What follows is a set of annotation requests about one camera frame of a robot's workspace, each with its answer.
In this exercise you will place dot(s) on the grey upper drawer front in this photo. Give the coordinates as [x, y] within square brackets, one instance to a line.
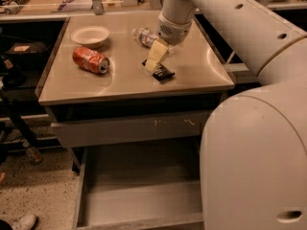
[130, 129]

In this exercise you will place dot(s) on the open grey lower drawer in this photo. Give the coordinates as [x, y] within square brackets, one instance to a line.
[152, 185]

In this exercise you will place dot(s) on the white sneaker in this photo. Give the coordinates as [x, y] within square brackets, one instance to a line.
[25, 223]

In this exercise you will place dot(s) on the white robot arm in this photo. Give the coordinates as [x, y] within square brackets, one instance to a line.
[254, 144]

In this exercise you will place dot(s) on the clear plastic water bottle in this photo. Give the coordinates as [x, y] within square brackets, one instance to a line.
[146, 37]

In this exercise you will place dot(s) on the black box with label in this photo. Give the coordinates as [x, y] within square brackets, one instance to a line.
[28, 51]

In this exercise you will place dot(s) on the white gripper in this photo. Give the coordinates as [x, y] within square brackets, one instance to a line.
[175, 33]

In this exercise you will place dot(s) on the black tripod stand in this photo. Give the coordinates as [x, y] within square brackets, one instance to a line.
[30, 140]

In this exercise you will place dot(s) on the white paper bowl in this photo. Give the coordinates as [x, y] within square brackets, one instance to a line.
[90, 36]

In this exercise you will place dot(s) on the black rxbar chocolate wrapper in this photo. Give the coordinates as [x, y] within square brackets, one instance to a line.
[161, 74]

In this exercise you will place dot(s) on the grey metal drawer cabinet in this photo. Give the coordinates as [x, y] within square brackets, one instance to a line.
[70, 93]

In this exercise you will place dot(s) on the crushed orange soda can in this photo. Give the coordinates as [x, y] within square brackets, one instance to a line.
[90, 60]

